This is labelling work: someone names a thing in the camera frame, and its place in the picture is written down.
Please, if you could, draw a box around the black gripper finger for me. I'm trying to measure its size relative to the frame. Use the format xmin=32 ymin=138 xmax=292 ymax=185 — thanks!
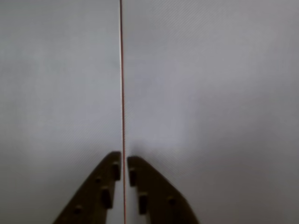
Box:
xmin=127 ymin=155 xmax=201 ymax=224
xmin=52 ymin=151 xmax=122 ymax=224

